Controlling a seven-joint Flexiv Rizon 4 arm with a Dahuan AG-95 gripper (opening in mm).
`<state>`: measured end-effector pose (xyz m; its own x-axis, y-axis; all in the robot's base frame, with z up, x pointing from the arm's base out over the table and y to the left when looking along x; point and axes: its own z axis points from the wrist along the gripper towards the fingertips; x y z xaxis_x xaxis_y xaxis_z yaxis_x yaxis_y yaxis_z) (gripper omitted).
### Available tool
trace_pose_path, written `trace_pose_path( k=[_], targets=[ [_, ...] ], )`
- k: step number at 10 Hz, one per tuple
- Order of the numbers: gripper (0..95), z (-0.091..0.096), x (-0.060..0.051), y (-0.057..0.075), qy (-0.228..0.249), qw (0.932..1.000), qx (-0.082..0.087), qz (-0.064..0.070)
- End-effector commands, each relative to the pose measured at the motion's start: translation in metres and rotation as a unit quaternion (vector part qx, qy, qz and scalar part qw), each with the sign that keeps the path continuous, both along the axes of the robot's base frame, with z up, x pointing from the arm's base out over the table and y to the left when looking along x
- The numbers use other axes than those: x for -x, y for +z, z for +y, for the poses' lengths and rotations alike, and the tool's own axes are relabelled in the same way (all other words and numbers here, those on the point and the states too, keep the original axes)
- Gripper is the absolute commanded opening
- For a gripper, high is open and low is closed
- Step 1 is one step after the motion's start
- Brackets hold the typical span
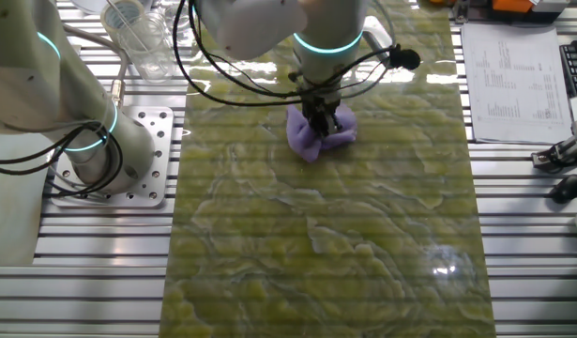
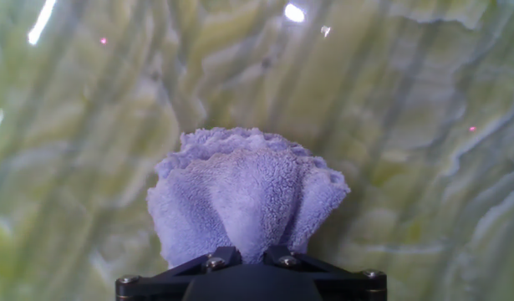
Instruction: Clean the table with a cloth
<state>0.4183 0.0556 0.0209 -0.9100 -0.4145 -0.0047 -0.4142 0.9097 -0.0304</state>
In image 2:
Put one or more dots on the green marble pattern sheet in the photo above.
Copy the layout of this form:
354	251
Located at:
407	125

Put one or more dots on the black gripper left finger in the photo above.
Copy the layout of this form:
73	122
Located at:
164	278

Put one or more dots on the purple microfibre cloth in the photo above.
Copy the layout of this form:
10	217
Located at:
248	196

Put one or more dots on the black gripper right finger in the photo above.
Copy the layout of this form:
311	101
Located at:
344	279

